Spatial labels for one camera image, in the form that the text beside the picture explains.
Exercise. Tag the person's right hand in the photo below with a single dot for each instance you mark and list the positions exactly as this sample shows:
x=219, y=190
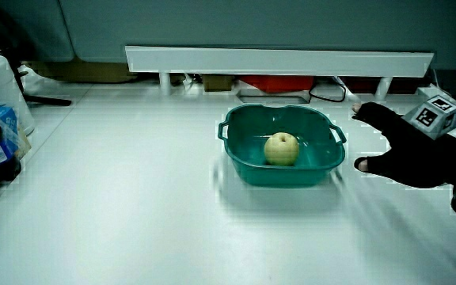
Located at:
x=414, y=158

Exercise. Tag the yellow-green apple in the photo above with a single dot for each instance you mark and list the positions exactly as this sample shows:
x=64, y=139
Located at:
x=281, y=149

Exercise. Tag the green plastic basin plate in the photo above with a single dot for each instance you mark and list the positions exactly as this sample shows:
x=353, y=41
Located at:
x=248, y=130

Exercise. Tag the dark red box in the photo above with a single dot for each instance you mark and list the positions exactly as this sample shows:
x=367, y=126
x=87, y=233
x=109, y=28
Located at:
x=364, y=85

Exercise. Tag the white desk shelf riser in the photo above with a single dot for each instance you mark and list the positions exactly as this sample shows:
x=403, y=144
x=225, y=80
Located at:
x=279, y=62

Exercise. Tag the small brown box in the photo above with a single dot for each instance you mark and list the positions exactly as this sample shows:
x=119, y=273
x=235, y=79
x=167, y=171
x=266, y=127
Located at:
x=217, y=83

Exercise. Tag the large cardboard box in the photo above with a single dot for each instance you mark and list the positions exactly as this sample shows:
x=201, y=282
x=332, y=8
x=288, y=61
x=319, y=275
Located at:
x=81, y=72

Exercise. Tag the black stand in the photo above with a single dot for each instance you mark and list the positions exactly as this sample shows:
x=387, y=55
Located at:
x=46, y=99

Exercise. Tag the white plastic bag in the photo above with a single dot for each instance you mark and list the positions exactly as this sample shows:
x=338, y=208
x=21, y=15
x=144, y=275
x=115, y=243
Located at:
x=30, y=83

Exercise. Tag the blue carton box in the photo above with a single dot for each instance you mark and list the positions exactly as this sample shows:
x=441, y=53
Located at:
x=6, y=116

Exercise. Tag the flat grey metal frame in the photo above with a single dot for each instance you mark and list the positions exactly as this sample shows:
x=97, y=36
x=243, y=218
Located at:
x=259, y=97

